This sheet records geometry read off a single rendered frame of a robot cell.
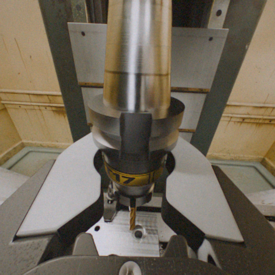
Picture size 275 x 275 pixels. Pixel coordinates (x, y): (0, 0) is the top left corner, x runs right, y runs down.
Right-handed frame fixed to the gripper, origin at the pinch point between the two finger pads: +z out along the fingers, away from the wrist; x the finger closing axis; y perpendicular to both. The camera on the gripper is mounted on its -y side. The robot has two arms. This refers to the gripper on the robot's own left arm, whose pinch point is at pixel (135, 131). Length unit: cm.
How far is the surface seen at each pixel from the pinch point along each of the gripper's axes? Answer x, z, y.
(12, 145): -97, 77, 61
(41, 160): -75, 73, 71
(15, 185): -65, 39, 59
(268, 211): 47, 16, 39
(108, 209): -6.1, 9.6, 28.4
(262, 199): 69, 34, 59
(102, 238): -6.5, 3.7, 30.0
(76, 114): -27, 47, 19
